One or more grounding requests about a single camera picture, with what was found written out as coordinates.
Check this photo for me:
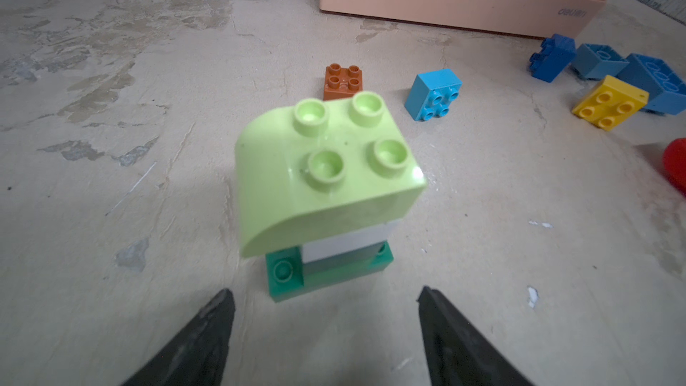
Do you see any long blue lego brick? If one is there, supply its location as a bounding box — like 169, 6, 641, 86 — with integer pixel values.
616, 54, 685, 115

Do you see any brown square lego brick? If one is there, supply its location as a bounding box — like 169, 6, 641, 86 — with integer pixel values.
323, 64, 364, 101

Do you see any dark blue lego brick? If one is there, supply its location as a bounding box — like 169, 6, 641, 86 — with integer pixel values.
528, 34, 577, 83

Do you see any medium blue square lego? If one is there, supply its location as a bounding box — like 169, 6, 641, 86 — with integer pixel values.
571, 44, 629, 80

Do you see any lime green lego brick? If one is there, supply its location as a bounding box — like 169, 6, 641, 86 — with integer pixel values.
234, 91, 427, 258

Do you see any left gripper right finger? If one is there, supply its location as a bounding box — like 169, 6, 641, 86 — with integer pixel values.
417, 286, 532, 386

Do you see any light blue lego brick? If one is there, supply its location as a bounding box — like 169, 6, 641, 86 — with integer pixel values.
405, 69, 463, 122

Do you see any red lego brick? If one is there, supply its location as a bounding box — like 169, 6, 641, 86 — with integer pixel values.
662, 138, 686, 194

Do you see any yellow lego brick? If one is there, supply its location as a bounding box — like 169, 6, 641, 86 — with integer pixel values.
572, 75, 650, 132

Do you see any cream square lego brick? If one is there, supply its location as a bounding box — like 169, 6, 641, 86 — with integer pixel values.
299, 219, 401, 275

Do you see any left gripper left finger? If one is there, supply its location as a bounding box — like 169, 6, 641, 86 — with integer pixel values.
125, 289, 236, 385

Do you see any long green lego brick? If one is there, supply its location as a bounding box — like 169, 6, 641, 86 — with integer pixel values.
265, 241, 394, 302

